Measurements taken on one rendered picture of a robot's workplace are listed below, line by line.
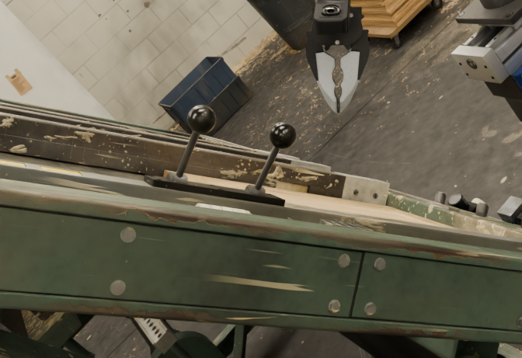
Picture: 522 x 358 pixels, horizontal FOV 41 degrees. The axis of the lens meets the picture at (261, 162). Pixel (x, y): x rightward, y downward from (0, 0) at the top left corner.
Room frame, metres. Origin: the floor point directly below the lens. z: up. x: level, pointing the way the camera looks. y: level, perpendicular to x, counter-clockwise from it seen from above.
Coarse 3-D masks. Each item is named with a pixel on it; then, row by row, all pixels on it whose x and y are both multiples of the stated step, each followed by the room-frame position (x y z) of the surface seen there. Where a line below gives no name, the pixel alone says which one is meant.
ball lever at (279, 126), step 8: (272, 128) 0.90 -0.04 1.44; (280, 128) 0.89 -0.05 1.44; (288, 128) 0.89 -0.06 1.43; (272, 136) 0.90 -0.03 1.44; (280, 136) 0.89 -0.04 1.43; (288, 136) 0.89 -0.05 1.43; (296, 136) 0.90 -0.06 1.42; (280, 144) 0.89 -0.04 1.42; (288, 144) 0.89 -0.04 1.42; (272, 152) 0.91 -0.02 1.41; (272, 160) 0.91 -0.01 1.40; (264, 168) 0.92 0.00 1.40; (264, 176) 0.92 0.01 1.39; (256, 184) 0.93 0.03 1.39; (248, 192) 0.93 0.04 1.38; (256, 192) 0.93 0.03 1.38; (264, 192) 0.93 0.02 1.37
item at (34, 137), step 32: (0, 128) 1.36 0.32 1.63; (32, 128) 1.37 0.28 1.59; (64, 128) 1.38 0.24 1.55; (64, 160) 1.37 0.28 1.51; (96, 160) 1.38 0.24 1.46; (128, 160) 1.39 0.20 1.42; (160, 160) 1.40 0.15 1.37; (192, 160) 1.41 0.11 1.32; (224, 160) 1.42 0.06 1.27; (256, 160) 1.44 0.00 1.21; (320, 192) 1.45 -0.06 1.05; (352, 192) 1.46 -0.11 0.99; (384, 192) 1.47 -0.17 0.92
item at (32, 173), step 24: (0, 168) 0.87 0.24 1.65; (24, 168) 0.87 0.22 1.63; (120, 192) 0.89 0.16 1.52; (144, 192) 0.89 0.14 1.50; (168, 192) 0.90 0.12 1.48; (288, 216) 0.92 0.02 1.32; (312, 216) 0.92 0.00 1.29; (336, 216) 0.93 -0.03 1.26; (360, 216) 0.96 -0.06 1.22; (456, 240) 0.96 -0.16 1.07; (480, 240) 0.96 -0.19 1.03; (504, 240) 0.97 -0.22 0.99
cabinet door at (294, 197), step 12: (192, 180) 1.27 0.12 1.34; (204, 180) 1.33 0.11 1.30; (216, 180) 1.35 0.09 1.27; (228, 180) 1.40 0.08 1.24; (276, 192) 1.35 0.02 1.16; (288, 192) 1.37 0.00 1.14; (300, 192) 1.42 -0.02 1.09; (300, 204) 1.20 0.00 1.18; (312, 204) 1.23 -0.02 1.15; (324, 204) 1.27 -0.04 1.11; (336, 204) 1.31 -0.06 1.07; (348, 204) 1.36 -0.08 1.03; (360, 204) 1.39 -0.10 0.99; (372, 204) 1.43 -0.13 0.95; (372, 216) 1.21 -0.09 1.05; (384, 216) 1.24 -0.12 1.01; (396, 216) 1.29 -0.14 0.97; (408, 216) 1.30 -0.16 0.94; (456, 228) 1.21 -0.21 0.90
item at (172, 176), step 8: (192, 112) 0.88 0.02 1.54; (200, 112) 0.88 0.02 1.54; (208, 112) 0.88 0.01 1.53; (192, 120) 0.88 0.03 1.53; (200, 120) 0.87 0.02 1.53; (208, 120) 0.87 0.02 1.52; (192, 128) 0.88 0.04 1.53; (200, 128) 0.87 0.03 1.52; (208, 128) 0.87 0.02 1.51; (192, 136) 0.90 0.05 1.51; (192, 144) 0.90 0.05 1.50; (184, 152) 0.91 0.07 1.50; (192, 152) 0.91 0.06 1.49; (184, 160) 0.91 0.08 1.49; (184, 168) 0.91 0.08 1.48; (168, 176) 0.92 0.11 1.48; (176, 176) 0.92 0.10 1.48; (184, 176) 0.92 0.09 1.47
